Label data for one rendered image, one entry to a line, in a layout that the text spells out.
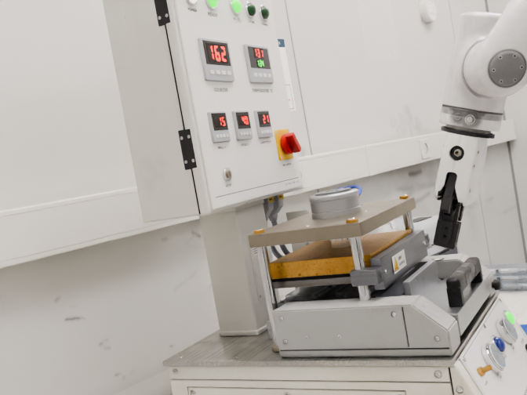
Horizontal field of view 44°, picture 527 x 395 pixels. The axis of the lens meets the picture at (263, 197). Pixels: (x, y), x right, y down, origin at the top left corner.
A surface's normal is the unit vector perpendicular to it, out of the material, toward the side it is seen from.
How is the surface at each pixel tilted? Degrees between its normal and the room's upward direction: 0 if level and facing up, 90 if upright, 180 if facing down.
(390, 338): 90
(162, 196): 90
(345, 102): 90
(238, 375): 90
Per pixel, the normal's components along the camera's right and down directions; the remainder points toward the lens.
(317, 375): -0.48, 0.13
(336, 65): 0.76, -0.10
